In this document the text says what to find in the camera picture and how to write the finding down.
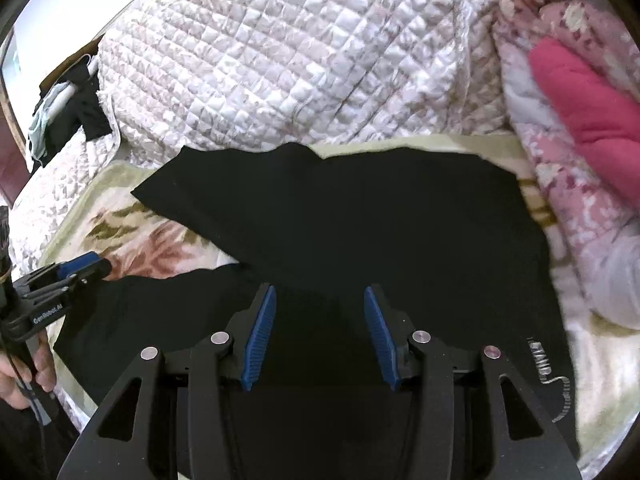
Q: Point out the black cloth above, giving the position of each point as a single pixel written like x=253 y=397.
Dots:
x=85 y=110

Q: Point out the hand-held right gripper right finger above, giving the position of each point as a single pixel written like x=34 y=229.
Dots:
x=380 y=335

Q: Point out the wooden furniture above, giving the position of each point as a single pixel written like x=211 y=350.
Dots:
x=12 y=160

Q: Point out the pink floral quilt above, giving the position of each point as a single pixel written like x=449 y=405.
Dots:
x=565 y=200

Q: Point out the person's left hand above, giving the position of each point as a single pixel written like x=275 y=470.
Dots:
x=12 y=385

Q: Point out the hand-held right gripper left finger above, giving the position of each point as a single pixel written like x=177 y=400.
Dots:
x=260 y=340

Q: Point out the floral fleece blanket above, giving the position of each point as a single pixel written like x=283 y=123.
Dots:
x=150 y=240

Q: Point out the white quilted blanket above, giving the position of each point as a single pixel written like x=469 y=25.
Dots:
x=275 y=60

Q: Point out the grey cloth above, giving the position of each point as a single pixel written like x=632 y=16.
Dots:
x=42 y=125

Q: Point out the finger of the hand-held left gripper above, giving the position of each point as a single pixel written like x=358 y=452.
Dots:
x=80 y=266
x=75 y=287

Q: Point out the black pants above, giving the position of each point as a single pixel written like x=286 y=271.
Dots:
x=375 y=220

